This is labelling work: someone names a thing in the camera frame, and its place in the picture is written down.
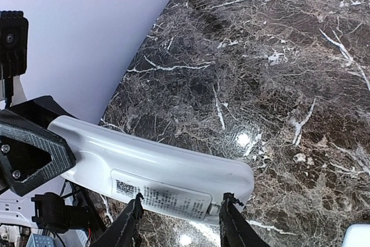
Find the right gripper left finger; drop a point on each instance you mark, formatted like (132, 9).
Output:
(124, 231)

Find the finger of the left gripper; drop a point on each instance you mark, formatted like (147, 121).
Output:
(47, 108)
(30, 154)

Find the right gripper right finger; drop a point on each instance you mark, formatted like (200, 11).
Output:
(234, 229)

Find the white remote with display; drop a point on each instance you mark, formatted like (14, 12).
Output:
(173, 181)

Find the white centre remote control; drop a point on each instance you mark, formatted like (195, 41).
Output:
(357, 235)

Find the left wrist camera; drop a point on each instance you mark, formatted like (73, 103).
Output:
(14, 43)

